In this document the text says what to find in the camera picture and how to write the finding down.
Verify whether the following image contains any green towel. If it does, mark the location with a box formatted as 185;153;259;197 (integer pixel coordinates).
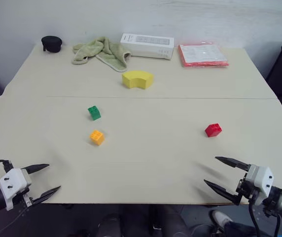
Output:
71;36;132;73

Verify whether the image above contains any white shoe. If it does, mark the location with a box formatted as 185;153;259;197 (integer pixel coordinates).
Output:
209;209;233;233

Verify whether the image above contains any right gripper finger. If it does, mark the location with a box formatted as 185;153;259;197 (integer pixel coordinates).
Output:
214;156;250;171
203;179;242;206

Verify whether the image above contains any red plastic document packet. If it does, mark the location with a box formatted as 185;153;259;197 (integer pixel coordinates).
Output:
177;43;230;69

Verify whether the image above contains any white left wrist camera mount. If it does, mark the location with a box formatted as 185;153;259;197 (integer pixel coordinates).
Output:
0;168;32;211

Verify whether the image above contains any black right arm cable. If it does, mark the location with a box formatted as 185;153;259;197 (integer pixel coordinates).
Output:
247;197;282;237

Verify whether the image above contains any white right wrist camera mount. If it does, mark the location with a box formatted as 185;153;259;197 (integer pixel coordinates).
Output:
244;164;275;199

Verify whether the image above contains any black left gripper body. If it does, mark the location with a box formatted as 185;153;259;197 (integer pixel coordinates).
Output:
13;173;38;212

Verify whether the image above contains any white cardboard box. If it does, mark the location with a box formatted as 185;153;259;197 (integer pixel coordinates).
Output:
120;33;175;61

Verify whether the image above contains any green toy brick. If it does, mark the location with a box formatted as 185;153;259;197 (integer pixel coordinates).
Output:
87;105;102;121

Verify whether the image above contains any black round container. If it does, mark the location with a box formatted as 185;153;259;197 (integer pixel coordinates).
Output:
41;36;63;53

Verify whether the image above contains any yellow curved foam block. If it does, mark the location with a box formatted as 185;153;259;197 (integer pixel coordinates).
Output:
121;70;155;90

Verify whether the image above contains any blue trouser leg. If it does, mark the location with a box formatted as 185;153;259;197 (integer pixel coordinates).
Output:
222;220;258;237

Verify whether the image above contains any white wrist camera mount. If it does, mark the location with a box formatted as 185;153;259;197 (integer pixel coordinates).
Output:
244;164;275;199
0;168;32;211

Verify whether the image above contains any red toy brick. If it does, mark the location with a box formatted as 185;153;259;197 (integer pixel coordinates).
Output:
204;122;223;138

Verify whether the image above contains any orange toy brick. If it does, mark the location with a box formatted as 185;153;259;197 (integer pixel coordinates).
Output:
89;129;105;146

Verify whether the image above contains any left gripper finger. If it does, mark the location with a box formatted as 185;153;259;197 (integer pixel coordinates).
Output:
32;186;62;205
21;163;50;174

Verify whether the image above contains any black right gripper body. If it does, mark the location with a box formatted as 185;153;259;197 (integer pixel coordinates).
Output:
235;172;260;206

